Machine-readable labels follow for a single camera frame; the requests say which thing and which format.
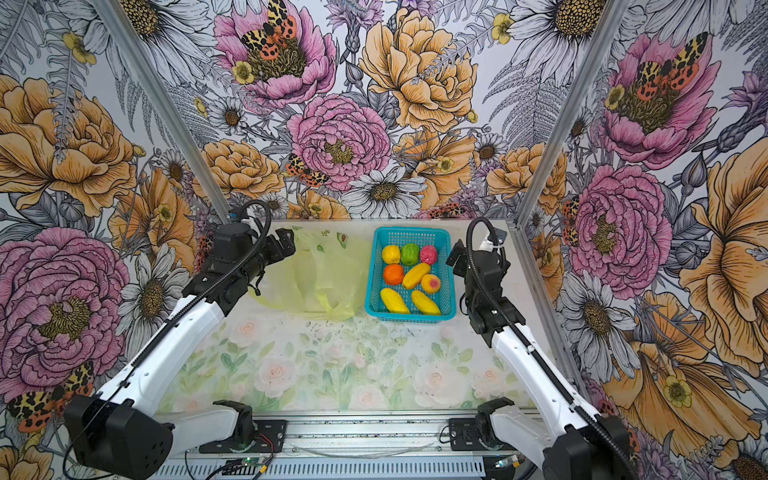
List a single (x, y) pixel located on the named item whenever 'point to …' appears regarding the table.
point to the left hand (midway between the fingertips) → (278, 246)
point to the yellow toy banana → (413, 276)
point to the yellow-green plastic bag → (324, 278)
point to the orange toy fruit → (393, 274)
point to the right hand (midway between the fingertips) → (472, 254)
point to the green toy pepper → (410, 254)
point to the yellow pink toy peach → (430, 283)
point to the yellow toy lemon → (393, 301)
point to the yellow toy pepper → (391, 254)
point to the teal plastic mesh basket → (439, 238)
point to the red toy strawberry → (428, 254)
